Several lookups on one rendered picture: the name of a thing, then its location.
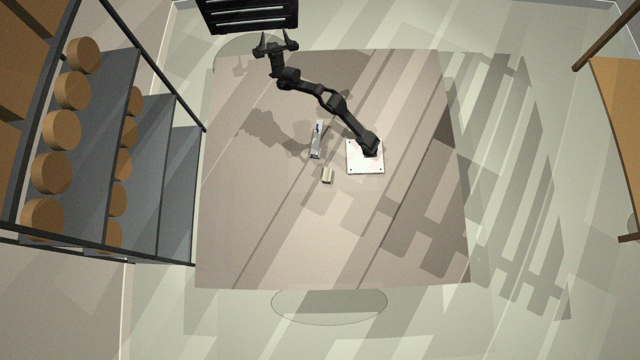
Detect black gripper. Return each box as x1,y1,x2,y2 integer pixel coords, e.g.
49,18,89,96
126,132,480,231
252,27,299,68

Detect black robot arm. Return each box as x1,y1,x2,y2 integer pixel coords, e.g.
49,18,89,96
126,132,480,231
269,65,381,158

